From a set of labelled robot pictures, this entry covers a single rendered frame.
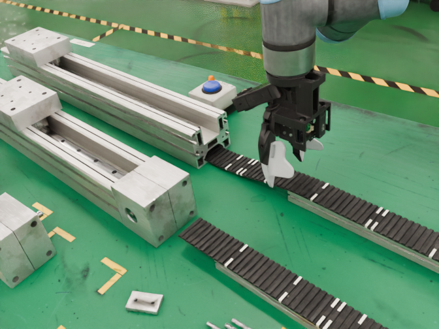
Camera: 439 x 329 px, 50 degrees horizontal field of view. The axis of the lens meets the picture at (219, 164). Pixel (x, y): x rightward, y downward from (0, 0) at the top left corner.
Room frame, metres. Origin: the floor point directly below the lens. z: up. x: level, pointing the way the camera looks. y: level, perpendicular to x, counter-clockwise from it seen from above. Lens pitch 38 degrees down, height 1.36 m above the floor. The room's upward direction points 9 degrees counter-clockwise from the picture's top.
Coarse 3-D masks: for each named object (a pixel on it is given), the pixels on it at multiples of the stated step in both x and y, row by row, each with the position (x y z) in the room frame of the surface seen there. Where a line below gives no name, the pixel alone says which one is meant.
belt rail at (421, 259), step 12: (288, 192) 0.60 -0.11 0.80; (300, 204) 0.59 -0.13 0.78; (312, 204) 0.57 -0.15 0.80; (324, 216) 0.55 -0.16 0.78; (336, 216) 0.53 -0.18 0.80; (348, 228) 0.52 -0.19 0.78; (360, 228) 0.51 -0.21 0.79; (372, 240) 0.48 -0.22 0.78; (384, 240) 0.47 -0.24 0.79; (396, 252) 0.45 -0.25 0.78; (408, 252) 0.45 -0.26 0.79; (420, 264) 0.43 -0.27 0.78; (432, 264) 0.41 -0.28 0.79
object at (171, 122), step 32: (64, 64) 1.22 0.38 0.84; (96, 64) 1.12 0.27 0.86; (64, 96) 1.10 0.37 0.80; (96, 96) 0.97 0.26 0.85; (128, 96) 0.98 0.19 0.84; (160, 96) 0.91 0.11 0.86; (128, 128) 0.90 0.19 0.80; (160, 128) 0.81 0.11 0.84; (192, 128) 0.76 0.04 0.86; (224, 128) 0.79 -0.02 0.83; (192, 160) 0.74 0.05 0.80
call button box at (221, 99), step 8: (216, 80) 0.98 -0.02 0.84; (200, 88) 0.96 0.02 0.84; (224, 88) 0.94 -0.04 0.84; (232, 88) 0.93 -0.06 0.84; (192, 96) 0.94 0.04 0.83; (200, 96) 0.92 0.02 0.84; (208, 96) 0.91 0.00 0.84; (216, 96) 0.91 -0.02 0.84; (224, 96) 0.91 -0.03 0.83; (232, 96) 0.93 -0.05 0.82; (208, 104) 0.90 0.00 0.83; (216, 104) 0.89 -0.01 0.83; (224, 104) 0.91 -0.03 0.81; (232, 104) 0.93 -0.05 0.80; (232, 112) 0.93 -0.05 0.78
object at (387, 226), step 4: (392, 212) 0.51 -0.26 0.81; (388, 216) 0.50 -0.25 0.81; (392, 216) 0.50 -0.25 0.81; (396, 216) 0.50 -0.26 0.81; (400, 216) 0.50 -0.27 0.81; (384, 220) 0.50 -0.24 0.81; (388, 220) 0.49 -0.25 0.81; (392, 220) 0.49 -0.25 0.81; (396, 220) 0.49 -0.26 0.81; (384, 224) 0.49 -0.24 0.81; (388, 224) 0.49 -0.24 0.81; (392, 224) 0.48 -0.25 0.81; (396, 224) 0.48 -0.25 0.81; (380, 228) 0.48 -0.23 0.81; (384, 228) 0.48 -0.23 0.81; (388, 228) 0.48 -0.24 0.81; (392, 228) 0.48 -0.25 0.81; (376, 232) 0.47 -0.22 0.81; (380, 232) 0.47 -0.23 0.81; (384, 232) 0.47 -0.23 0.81; (388, 232) 0.47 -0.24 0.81; (384, 236) 0.46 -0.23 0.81
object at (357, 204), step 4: (356, 200) 0.54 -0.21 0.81; (360, 200) 0.55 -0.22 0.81; (364, 200) 0.54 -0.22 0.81; (352, 204) 0.54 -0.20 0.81; (356, 204) 0.54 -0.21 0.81; (360, 204) 0.53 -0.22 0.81; (364, 204) 0.54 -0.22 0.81; (348, 208) 0.53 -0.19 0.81; (352, 208) 0.53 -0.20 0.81; (356, 208) 0.53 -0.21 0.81; (360, 208) 0.53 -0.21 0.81; (344, 212) 0.52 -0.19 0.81; (348, 212) 0.52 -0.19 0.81; (352, 212) 0.52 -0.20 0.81; (356, 212) 0.52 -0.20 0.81; (344, 216) 0.52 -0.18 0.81; (348, 216) 0.51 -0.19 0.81; (352, 216) 0.51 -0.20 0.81
